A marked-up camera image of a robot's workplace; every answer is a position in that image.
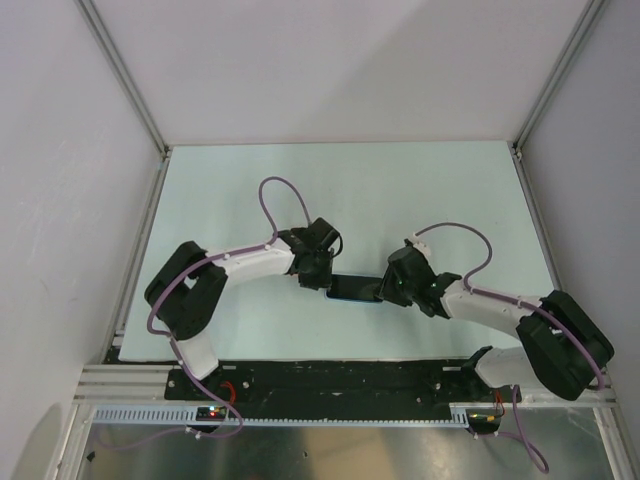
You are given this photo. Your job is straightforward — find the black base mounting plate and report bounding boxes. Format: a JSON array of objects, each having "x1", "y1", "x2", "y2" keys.
[{"x1": 164, "y1": 360, "x2": 516, "y2": 421}]

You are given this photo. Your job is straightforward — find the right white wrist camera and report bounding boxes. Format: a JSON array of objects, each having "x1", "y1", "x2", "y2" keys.
[{"x1": 405, "y1": 235, "x2": 432, "y2": 259}]

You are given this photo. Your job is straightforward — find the aluminium front frame rail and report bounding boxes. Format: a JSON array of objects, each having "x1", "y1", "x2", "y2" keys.
[{"x1": 73, "y1": 364, "x2": 617, "y2": 408}]

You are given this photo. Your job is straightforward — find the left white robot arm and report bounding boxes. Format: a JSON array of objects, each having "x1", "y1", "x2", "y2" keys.
[{"x1": 144, "y1": 217, "x2": 343, "y2": 399}]

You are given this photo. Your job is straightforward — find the right aluminium frame post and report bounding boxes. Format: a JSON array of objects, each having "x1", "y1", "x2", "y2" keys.
[{"x1": 512, "y1": 0, "x2": 610, "y2": 160}]

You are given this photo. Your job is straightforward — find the left aluminium frame post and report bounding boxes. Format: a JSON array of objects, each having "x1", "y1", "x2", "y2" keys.
[{"x1": 74, "y1": 0, "x2": 170, "y2": 158}]

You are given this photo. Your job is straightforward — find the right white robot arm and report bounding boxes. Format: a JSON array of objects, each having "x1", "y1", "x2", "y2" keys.
[{"x1": 378, "y1": 244, "x2": 614, "y2": 401}]

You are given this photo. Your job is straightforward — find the white slotted cable duct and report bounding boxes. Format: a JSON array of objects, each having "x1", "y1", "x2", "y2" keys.
[{"x1": 92, "y1": 403, "x2": 474, "y2": 429}]

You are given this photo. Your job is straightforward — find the aluminium frame post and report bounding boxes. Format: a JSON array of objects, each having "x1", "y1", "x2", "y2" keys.
[
  {"x1": 512, "y1": 0, "x2": 610, "y2": 160},
  {"x1": 74, "y1": 0, "x2": 170, "y2": 158}
]

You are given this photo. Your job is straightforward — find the blue cased smartphone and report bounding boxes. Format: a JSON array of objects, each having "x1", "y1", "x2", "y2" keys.
[{"x1": 325, "y1": 274, "x2": 382, "y2": 303}]

